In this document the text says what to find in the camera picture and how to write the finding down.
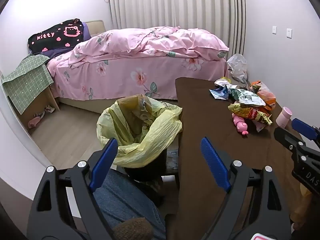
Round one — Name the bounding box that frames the pink floral bedsheet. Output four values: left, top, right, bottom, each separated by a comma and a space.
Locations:
47, 52, 228, 100

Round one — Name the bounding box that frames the person's right hand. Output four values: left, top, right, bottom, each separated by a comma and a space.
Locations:
291, 189, 313, 239

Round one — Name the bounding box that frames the green checked cloth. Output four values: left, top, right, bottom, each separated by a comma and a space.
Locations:
1, 54, 54, 114

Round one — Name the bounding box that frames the brown fuzzy cloth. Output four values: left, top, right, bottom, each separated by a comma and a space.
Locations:
112, 217, 154, 240

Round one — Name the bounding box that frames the brown table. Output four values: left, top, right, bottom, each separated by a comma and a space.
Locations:
165, 77, 313, 240

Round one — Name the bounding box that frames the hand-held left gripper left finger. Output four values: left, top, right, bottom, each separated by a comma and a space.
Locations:
27, 138, 118, 240

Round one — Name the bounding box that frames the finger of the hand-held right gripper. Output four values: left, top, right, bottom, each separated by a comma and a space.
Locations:
291, 118, 320, 143
274, 127, 307, 153

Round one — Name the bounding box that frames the black trash bin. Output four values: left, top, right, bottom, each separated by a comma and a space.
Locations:
122, 150, 168, 182

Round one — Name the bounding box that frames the white green snack packet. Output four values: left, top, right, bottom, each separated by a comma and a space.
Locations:
230, 88, 266, 107

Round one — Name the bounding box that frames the striped white curtain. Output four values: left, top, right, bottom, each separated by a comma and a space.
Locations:
109, 0, 247, 58

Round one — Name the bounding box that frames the clear plastic bag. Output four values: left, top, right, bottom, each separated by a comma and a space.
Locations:
226, 54, 248, 83

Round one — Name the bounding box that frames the pink cup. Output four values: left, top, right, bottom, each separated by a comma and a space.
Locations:
276, 107, 292, 127

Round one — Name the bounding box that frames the pink pig toy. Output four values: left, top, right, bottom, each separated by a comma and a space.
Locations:
232, 112, 249, 135

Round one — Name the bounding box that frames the person's leg in blue jeans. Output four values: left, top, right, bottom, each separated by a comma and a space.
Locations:
94, 169, 167, 240

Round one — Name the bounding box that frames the orange plastic bag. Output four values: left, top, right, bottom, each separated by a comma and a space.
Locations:
250, 81, 277, 110

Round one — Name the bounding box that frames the black pink printed blanket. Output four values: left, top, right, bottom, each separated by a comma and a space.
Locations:
27, 18, 85, 54

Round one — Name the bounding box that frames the pink floral duvet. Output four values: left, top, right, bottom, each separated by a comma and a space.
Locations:
69, 26, 229, 67

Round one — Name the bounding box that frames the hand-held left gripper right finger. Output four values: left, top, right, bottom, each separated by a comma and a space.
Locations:
200, 137, 292, 240

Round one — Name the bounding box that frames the blue white wrapper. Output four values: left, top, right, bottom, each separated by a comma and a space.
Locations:
209, 85, 232, 100

